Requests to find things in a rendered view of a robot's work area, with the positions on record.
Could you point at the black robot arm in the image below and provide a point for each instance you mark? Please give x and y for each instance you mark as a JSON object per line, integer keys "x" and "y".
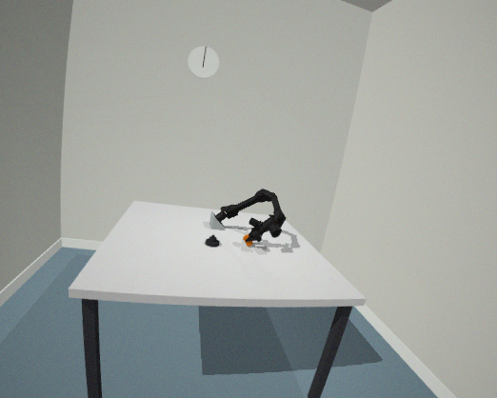
{"x": 275, "y": 221}

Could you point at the orange knob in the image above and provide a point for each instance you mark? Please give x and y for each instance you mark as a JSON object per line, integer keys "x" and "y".
{"x": 248, "y": 243}

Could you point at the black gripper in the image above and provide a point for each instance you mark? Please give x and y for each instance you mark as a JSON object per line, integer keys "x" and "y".
{"x": 256, "y": 234}

